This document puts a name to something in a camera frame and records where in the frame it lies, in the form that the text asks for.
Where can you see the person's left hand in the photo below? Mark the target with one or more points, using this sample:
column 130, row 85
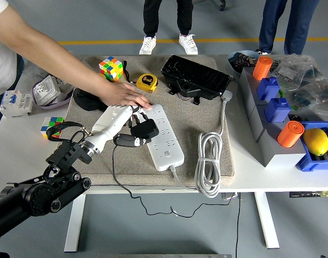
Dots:
column 123, row 95

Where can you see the black circuit boards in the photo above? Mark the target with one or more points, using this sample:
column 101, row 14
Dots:
column 243, row 60

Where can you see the white three-pin plug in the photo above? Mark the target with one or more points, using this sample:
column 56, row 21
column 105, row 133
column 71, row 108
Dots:
column 226, row 96

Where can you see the blue block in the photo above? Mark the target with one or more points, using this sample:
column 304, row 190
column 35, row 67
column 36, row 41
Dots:
column 268, row 90
column 277, row 111

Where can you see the white table leg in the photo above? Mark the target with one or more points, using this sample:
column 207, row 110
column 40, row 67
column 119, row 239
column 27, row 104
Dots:
column 75, row 223
column 265, row 220

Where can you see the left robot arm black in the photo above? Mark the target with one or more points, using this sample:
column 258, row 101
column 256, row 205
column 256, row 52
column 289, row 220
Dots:
column 40, row 193

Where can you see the white power strip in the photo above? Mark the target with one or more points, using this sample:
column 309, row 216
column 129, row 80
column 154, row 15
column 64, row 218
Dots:
column 169, row 158

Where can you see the yellow lemon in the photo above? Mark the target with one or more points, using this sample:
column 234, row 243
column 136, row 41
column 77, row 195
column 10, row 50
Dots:
column 316, row 142

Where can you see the white wall socket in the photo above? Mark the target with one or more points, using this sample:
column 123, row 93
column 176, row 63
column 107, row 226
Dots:
column 68, row 88
column 45, row 90

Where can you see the black table control panel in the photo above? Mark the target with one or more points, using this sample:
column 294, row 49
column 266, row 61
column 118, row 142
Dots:
column 300, row 194

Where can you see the grey-brown mat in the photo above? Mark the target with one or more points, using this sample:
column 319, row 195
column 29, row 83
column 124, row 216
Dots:
column 185, row 121

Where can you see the black chair caster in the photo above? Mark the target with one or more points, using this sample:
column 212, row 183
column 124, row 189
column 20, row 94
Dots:
column 223, row 5

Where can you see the person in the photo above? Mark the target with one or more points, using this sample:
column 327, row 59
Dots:
column 151, row 16
column 271, row 27
column 1, row 67

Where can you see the black plug adapter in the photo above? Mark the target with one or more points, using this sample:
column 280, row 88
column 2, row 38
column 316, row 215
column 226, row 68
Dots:
column 146, row 129

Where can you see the blue plastic bin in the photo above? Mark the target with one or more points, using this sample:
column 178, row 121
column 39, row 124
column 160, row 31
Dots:
column 303, row 164

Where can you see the white circuit breaker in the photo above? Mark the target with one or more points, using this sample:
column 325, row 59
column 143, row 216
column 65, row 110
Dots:
column 16, row 103

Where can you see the grey block holder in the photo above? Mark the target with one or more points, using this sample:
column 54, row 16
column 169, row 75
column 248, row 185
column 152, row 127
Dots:
column 271, row 145

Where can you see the clear bag of components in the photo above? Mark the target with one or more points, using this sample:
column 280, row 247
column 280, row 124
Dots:
column 290, row 71
column 314, row 94

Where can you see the black plastic tray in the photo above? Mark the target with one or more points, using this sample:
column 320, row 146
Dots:
column 196, row 76

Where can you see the light blue bowl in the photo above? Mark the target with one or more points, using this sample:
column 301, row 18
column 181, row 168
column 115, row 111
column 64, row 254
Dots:
column 233, row 69

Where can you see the grey under-table box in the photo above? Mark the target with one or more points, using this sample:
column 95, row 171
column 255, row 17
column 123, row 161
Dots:
column 228, row 196

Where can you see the green plastic piece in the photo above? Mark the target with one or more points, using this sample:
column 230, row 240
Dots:
column 281, row 93
column 294, row 107

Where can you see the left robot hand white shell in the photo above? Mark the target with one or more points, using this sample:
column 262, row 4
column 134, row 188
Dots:
column 110, row 123

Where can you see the black fabric pouch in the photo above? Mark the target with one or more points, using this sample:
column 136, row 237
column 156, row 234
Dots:
column 86, row 100

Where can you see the person's left forearm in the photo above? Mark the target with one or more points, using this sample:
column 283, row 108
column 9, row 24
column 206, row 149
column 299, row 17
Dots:
column 51, row 51

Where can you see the colourful puzzle cube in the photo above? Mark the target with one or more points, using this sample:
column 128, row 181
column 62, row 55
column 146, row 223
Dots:
column 49, row 123
column 110, row 68

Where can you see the orange cylinder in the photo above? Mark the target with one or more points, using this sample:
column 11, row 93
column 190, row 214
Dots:
column 261, row 68
column 290, row 134

